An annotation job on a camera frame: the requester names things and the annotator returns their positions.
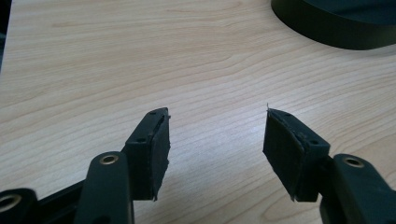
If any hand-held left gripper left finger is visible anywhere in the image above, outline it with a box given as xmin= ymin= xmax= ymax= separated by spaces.
xmin=121 ymin=106 xmax=172 ymax=202

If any black key rack with tray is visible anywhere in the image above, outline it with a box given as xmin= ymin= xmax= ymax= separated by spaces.
xmin=270 ymin=0 xmax=396 ymax=50

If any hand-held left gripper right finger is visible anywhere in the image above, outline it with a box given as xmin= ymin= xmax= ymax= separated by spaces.
xmin=262 ymin=104 xmax=331 ymax=203

